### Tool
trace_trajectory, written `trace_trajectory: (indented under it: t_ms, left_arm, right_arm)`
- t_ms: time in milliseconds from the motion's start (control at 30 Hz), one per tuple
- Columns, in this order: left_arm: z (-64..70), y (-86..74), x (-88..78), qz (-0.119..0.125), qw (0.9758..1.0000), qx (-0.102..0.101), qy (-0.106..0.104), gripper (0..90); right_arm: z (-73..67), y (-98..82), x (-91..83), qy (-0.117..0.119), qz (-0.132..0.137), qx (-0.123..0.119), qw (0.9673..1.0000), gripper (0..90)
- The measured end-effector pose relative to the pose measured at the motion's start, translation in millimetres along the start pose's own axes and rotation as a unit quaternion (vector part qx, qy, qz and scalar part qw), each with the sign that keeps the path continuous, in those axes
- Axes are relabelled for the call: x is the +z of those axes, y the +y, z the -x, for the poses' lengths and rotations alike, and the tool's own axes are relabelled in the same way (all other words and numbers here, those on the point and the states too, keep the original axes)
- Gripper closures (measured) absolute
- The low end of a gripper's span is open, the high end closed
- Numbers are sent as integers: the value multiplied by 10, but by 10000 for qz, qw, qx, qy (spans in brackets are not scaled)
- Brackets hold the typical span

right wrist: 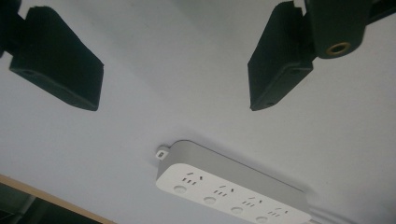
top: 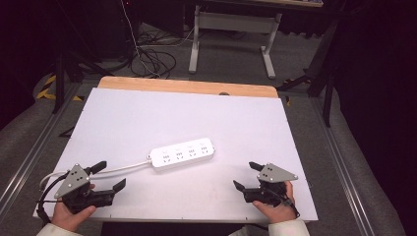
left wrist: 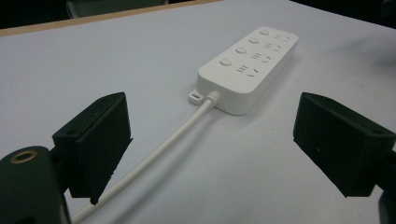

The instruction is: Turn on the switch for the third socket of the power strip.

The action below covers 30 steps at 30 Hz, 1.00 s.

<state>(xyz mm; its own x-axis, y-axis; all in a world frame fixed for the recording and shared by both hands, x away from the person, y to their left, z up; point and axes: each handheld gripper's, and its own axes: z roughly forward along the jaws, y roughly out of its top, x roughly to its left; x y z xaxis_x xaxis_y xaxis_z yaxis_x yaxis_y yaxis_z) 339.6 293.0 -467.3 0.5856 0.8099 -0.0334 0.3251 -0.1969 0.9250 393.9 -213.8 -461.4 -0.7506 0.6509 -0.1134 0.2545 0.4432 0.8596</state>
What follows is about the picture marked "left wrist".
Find white power strip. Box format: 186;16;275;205
188;25;300;117

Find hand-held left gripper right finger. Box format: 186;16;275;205
292;91;396;198

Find white power strip cable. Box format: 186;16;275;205
70;91;221;224

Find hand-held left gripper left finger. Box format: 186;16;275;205
51;91;134;205

